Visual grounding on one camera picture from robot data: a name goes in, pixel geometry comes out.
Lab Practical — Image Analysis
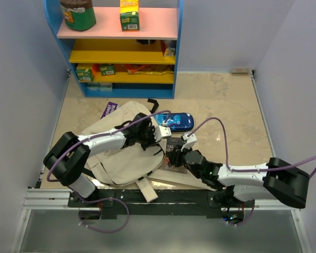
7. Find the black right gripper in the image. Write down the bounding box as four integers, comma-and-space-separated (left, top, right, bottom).
166, 143, 202, 179

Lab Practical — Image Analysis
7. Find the dark tale of two cities book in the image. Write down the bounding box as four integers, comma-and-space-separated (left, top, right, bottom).
160, 137, 187, 174

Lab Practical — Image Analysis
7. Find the cream canvas backpack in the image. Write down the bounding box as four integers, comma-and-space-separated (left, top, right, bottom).
82, 101, 214, 202

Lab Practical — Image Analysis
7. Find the blue dinosaur pencil case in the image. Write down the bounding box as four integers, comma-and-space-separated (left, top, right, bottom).
154, 113, 194, 132

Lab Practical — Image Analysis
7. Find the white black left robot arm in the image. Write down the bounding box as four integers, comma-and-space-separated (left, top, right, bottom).
43, 113, 171, 207

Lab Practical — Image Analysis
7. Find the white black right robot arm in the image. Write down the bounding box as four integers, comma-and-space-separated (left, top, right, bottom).
166, 145, 310, 209

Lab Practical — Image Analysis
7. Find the light blue tissue pack right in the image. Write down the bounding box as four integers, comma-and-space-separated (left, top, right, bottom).
99, 82, 113, 92

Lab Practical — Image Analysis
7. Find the orange snack bag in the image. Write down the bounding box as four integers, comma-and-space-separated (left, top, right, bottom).
123, 64, 174, 75

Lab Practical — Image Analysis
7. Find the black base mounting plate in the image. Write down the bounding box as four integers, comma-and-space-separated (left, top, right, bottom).
68, 189, 252, 219

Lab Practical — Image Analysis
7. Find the purple treehouse book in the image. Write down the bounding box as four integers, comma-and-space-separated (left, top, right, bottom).
101, 102, 120, 119

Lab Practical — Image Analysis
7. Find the green orange box right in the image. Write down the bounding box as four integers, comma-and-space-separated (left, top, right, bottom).
99, 64, 115, 76

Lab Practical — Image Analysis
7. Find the green orange box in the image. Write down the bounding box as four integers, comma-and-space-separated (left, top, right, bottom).
75, 68, 94, 82
99, 64, 115, 76

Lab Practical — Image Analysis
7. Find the blue yellow pink shelf unit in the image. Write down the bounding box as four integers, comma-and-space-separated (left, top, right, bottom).
43, 1, 184, 99

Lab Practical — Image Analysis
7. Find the small carton on shelf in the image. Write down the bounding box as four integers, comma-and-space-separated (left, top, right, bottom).
161, 40, 176, 57

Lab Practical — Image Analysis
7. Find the green orange box left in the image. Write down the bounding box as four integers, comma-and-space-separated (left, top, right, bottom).
75, 68, 94, 82

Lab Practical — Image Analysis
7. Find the yellow green sponge box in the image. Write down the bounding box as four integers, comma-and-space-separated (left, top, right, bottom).
120, 0, 140, 32

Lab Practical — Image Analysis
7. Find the brown green canister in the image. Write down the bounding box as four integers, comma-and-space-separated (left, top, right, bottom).
60, 0, 96, 31

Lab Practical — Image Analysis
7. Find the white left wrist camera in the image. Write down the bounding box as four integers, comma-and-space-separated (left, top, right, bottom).
154, 125, 172, 142

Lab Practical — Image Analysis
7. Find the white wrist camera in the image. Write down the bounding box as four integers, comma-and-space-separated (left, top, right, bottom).
154, 125, 172, 142
181, 133, 197, 151

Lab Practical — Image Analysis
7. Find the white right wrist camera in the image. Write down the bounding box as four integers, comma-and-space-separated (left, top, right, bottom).
181, 133, 197, 151

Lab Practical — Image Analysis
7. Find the white label on wall base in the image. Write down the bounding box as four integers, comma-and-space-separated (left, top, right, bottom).
230, 67, 252, 74

